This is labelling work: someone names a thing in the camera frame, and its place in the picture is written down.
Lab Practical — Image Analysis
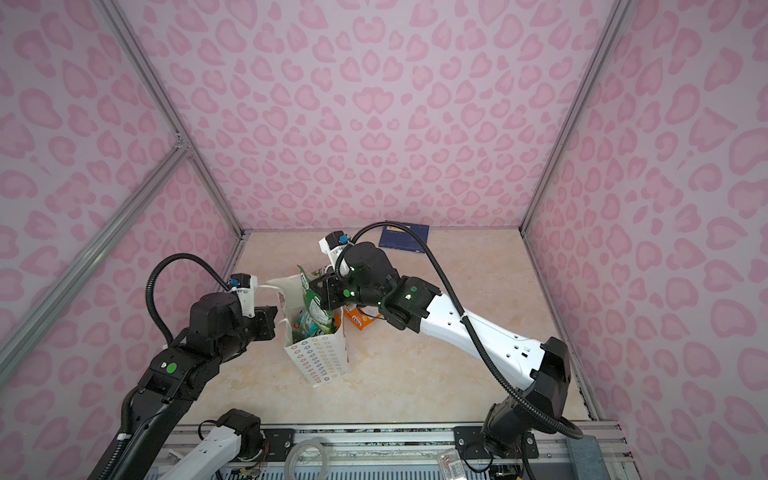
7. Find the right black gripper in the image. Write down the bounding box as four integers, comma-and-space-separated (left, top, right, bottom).
304, 268, 386, 310

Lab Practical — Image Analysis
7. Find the green snack packet front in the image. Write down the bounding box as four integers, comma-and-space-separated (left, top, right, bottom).
299, 266, 336, 334

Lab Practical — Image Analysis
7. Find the orange snack packet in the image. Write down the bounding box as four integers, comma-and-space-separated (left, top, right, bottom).
343, 306, 384, 330

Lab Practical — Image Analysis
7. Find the white paper bag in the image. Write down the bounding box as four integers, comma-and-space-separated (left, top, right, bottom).
266, 274, 350, 388

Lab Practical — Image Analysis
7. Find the teal Fox's mint candy bag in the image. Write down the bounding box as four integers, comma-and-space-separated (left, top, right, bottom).
292, 311, 323, 343

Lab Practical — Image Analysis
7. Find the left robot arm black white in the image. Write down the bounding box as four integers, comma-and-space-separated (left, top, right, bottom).
89, 292, 279, 479

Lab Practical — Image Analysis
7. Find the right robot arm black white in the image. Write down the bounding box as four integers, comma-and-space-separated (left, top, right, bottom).
309, 231, 583, 457

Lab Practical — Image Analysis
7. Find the dark blue booklet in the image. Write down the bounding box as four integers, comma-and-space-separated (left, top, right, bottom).
378, 223, 430, 253

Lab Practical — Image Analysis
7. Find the clear coiled tube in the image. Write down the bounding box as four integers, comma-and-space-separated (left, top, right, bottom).
283, 438, 331, 480

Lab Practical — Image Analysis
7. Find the small clear plastic packet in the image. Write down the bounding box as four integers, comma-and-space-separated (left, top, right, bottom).
437, 448, 468, 480

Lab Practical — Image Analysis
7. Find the grey foam block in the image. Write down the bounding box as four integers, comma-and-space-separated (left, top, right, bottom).
566, 435, 611, 480

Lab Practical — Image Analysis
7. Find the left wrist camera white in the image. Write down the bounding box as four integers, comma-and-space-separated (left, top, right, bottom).
229, 273, 258, 318

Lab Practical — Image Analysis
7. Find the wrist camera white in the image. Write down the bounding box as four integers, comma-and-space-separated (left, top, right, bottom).
229, 273, 258, 318
319, 230, 349, 270

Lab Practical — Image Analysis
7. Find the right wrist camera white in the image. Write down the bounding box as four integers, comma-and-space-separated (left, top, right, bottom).
319, 230, 349, 270

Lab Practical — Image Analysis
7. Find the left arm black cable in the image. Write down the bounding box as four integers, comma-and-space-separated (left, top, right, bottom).
145, 253, 232, 346

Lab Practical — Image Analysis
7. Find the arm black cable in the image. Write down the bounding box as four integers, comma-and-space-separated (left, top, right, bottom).
145, 253, 232, 346
350, 221, 584, 440

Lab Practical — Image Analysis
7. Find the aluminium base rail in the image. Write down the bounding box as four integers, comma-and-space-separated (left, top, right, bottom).
110, 419, 640, 480

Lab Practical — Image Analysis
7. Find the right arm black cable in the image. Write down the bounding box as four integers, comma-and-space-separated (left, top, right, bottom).
350, 221, 584, 440

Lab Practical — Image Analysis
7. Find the aluminium frame strut left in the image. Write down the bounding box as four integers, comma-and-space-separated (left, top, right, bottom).
1, 142, 188, 386

